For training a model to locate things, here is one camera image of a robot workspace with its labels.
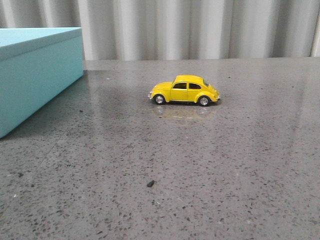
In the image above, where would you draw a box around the yellow toy beetle car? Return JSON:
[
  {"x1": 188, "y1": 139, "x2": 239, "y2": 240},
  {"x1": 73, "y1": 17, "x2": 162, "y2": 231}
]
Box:
[{"x1": 148, "y1": 74, "x2": 220, "y2": 107}]

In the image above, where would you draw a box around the light blue storage box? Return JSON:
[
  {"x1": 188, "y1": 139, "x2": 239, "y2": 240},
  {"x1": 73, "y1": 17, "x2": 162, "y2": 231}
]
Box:
[{"x1": 0, "y1": 27, "x2": 84, "y2": 137}]

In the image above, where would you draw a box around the small black debris chunk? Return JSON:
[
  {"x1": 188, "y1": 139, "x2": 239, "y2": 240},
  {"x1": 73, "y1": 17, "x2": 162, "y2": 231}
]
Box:
[{"x1": 146, "y1": 180, "x2": 155, "y2": 188}]

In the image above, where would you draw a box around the white pleated curtain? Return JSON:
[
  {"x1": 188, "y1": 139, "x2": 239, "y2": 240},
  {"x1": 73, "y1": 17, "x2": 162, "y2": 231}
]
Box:
[{"x1": 0, "y1": 0, "x2": 320, "y2": 61}]

